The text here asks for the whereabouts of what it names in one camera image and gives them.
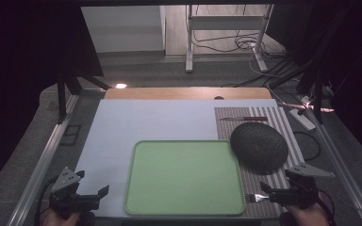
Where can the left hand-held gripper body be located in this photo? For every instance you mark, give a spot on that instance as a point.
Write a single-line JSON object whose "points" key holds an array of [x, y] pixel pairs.
{"points": [[66, 196]]}

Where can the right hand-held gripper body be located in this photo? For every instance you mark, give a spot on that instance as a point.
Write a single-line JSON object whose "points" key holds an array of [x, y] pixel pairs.
{"points": [[298, 193]]}

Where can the person's left hand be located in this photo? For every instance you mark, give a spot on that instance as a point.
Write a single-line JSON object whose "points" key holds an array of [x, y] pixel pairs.
{"points": [[56, 219]]}

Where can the light blue table mat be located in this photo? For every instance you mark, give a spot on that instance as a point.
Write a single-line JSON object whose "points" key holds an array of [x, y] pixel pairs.
{"points": [[144, 122]]}

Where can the silver fork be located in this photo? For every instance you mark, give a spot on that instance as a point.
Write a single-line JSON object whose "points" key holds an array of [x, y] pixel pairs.
{"points": [[255, 197]]}

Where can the white desk frame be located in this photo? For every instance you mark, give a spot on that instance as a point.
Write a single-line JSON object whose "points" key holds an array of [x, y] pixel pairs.
{"points": [[226, 22]]}

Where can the black woven round mat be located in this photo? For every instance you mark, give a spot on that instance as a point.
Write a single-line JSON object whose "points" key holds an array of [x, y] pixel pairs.
{"points": [[259, 147]]}

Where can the black stand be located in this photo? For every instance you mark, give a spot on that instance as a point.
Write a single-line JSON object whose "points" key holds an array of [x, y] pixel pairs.
{"points": [[317, 94], [66, 84]]}

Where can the striped placemat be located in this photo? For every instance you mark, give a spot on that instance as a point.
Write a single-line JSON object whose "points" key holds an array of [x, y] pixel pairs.
{"points": [[279, 121]]}

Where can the aluminium rail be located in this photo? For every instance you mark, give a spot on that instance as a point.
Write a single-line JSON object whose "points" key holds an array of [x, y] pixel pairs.
{"points": [[41, 163], [342, 166]]}

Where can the white power strip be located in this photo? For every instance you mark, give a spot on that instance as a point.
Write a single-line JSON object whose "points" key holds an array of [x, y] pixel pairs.
{"points": [[302, 119]]}

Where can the green tray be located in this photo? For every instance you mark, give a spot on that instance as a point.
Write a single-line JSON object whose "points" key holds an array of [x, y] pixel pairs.
{"points": [[185, 177]]}

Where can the person's right hand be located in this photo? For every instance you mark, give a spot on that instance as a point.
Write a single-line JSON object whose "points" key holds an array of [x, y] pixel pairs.
{"points": [[308, 216]]}

